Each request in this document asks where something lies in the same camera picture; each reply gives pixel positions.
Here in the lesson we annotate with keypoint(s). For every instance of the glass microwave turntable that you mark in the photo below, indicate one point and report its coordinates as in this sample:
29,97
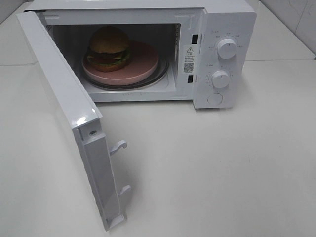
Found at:
157,75

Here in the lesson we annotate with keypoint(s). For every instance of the lower white timer knob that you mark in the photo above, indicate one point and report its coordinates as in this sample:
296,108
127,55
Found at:
220,79

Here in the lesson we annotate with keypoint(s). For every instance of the round white door button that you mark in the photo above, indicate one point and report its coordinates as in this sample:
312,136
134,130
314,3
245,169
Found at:
215,99

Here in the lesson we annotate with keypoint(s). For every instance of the white microwave oven body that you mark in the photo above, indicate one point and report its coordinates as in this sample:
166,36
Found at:
167,25

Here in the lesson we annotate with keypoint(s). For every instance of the white warning label sticker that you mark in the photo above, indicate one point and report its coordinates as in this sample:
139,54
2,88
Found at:
189,57

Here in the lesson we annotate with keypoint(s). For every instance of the white microwave door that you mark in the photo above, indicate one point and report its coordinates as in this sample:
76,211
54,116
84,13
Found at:
79,118

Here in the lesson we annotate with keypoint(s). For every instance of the upper white power knob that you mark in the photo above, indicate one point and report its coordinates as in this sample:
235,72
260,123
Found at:
226,47

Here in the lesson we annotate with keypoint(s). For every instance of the burger with sesame bun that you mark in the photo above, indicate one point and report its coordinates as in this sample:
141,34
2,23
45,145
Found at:
109,49

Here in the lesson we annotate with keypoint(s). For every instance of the pink round plate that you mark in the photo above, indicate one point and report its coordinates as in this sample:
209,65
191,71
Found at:
142,63

